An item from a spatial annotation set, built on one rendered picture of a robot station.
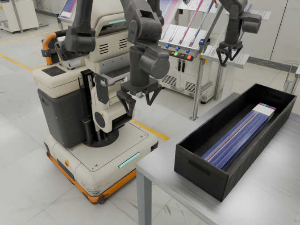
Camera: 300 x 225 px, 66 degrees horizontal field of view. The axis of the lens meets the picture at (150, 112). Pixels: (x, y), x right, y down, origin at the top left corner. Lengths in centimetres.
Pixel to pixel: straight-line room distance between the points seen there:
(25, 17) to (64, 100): 484
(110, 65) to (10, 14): 499
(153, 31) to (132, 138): 117
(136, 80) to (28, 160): 163
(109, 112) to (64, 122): 35
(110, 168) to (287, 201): 104
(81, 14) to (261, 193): 86
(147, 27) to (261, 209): 57
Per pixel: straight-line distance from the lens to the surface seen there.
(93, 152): 164
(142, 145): 166
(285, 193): 82
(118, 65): 126
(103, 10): 113
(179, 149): 70
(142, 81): 66
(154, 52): 58
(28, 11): 625
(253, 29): 108
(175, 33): 230
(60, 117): 152
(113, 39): 122
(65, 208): 174
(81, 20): 99
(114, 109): 135
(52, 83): 142
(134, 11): 64
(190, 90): 267
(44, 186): 192
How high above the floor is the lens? 137
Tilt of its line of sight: 33 degrees down
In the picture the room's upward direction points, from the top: straight up
